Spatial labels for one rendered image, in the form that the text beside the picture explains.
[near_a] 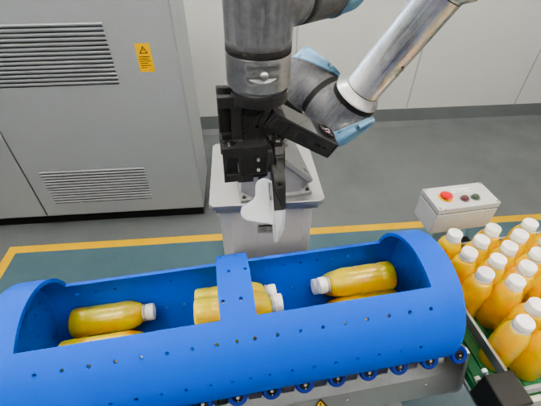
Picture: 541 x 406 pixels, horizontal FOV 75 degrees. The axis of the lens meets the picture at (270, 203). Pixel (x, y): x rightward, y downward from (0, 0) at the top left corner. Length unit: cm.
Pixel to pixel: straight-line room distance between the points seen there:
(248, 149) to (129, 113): 181
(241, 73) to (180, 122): 180
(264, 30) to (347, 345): 55
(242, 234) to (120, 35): 132
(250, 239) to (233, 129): 67
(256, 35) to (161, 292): 68
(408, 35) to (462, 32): 307
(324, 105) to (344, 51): 261
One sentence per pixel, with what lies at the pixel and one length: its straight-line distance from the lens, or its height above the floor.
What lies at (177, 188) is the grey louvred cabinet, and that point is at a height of 28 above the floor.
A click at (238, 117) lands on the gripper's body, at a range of 44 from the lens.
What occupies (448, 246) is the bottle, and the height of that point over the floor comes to 105.
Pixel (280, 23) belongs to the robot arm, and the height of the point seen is 169.
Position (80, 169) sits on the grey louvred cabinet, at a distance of 254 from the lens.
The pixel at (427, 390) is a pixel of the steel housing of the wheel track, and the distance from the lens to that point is 107.
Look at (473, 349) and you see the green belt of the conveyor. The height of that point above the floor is 90.
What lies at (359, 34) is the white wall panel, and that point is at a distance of 347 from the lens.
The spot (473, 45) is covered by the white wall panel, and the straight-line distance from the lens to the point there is 397.
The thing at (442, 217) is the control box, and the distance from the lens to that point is 116.
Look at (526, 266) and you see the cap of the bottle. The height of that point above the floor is 108.
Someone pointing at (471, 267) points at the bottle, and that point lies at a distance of 108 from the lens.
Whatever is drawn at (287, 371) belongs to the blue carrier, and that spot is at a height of 112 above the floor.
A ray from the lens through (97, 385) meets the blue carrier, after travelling 73.
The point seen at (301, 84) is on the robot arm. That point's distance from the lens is 91.
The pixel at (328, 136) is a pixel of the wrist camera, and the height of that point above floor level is 154.
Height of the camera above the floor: 178
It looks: 41 degrees down
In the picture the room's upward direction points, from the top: straight up
